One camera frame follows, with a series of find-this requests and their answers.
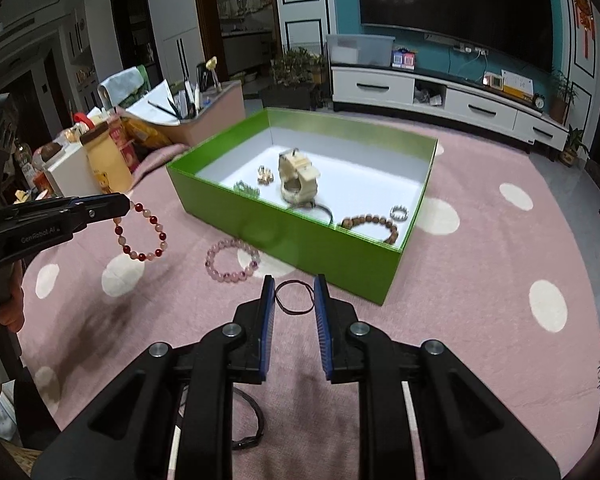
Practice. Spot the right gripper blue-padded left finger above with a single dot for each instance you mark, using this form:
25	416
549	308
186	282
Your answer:
169	413

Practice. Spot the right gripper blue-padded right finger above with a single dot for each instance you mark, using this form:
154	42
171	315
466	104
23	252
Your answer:
422	398

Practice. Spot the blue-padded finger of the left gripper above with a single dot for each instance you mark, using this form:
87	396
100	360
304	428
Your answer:
99	207

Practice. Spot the gold flower brooch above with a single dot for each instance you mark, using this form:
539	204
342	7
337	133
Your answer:
264	176

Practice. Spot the thin black bangle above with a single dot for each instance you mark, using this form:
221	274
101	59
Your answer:
295	297

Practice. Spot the white plastic wristwatch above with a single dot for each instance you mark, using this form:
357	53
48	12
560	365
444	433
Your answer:
298	177

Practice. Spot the black wristwatch white dial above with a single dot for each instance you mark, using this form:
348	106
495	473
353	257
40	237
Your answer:
311	207

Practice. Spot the person's left hand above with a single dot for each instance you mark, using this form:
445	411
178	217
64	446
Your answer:
12	311

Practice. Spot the white cardboard box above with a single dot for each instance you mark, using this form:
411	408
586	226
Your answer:
70	174

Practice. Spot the yellow bear bottle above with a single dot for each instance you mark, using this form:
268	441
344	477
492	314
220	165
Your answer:
105	160

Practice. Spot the yellow snack packet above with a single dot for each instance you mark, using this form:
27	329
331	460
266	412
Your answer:
145	135

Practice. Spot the pink polka dot cloth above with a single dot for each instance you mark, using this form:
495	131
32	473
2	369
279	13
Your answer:
491	268

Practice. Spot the pink desk organizer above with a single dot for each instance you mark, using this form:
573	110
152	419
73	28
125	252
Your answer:
225	110

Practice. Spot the green cardboard box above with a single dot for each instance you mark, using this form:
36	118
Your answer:
325	194

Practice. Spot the clear storage bin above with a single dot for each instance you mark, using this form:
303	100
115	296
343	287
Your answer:
367	50

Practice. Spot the white tv cabinet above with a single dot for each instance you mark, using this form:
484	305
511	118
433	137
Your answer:
383	87

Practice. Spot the small desk clock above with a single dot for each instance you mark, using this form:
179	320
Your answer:
538	102

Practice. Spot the yellow desk calendar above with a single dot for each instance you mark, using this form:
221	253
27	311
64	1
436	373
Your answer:
518	86

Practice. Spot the potted plant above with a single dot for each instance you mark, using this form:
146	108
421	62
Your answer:
562	95

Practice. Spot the black television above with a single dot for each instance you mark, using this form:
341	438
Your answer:
520	29

